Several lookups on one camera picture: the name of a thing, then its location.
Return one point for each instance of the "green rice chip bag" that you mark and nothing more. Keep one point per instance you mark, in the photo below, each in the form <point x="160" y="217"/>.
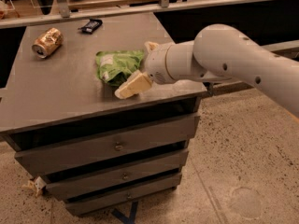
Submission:
<point x="114" y="67"/>

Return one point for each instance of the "middle grey drawer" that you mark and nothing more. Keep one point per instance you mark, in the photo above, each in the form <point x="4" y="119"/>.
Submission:
<point x="83" y="184"/>

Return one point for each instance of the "top grey drawer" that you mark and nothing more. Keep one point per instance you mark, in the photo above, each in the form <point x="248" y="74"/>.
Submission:
<point x="59" y="157"/>

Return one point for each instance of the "grey metal railing frame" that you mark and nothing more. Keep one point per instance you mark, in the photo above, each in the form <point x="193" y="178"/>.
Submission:
<point x="266" y="21"/>

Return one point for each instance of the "black snack bar wrapper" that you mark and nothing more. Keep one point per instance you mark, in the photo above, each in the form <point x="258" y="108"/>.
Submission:
<point x="91" y="26"/>

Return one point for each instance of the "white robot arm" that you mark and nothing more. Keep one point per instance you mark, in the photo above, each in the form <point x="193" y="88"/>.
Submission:
<point x="219" y="53"/>

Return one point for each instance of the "grey drawer cabinet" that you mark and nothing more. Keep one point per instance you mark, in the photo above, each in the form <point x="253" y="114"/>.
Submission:
<point x="60" y="99"/>

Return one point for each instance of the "orange soda can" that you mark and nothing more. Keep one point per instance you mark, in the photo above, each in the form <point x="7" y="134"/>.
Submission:
<point x="47" y="43"/>

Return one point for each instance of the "bottom grey drawer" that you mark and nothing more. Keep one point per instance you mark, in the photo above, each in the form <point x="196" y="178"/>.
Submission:
<point x="134" y="192"/>

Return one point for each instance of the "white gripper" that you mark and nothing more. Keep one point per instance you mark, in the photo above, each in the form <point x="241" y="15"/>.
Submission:
<point x="156" y="63"/>

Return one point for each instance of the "crumpled paper scrap on floor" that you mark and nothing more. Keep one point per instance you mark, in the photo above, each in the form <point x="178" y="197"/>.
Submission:
<point x="37" y="185"/>

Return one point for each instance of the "grey drawer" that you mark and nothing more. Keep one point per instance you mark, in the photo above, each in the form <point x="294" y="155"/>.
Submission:
<point x="134" y="192"/>
<point x="59" y="157"/>
<point x="83" y="184"/>

